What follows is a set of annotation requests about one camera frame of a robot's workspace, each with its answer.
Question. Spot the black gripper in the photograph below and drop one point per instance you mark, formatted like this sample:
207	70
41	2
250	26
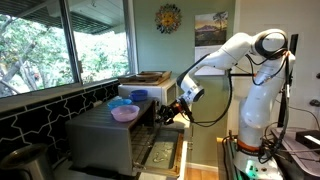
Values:
173	111

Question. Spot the metal oven rack tray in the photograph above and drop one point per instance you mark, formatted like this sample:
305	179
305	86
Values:
143	140

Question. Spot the purple plastic bowl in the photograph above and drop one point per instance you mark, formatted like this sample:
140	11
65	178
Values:
125	113

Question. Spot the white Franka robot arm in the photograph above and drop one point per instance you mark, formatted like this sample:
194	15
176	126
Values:
260	100

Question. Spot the white microwave oven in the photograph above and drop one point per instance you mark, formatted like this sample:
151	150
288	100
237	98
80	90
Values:
156	91

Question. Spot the dark blue plastic bowl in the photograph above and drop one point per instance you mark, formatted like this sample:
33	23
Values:
138	95

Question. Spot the glass toaster oven door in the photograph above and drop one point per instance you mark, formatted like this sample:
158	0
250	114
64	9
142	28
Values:
166	150

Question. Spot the wooden serving tray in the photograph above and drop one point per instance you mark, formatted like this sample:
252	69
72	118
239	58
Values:
146	80

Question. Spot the light blue plastic bowl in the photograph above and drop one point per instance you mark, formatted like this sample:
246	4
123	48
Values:
116	102

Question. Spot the silver toaster oven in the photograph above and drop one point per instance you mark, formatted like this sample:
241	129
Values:
100	136

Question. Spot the dark wooden plate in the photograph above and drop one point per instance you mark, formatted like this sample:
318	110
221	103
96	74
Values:
148	74

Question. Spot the grey laptop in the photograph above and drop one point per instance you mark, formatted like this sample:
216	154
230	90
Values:
293	160

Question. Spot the metal pot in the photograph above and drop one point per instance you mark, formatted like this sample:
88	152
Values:
23	161

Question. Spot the black electronics box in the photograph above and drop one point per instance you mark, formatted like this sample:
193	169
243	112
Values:
310	138

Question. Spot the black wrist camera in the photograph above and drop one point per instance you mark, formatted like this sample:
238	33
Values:
187	115

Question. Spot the wall calendar with landscape photo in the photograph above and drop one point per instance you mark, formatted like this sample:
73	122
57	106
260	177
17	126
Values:
210	30

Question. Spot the colourful sun wall ornament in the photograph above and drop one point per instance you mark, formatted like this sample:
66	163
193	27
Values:
168	18

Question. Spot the window frame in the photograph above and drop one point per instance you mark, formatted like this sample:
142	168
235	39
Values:
71	43

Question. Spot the black camera stand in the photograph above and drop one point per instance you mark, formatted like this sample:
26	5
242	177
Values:
293	43

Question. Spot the black wall plug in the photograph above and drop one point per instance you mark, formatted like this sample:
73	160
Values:
314	102

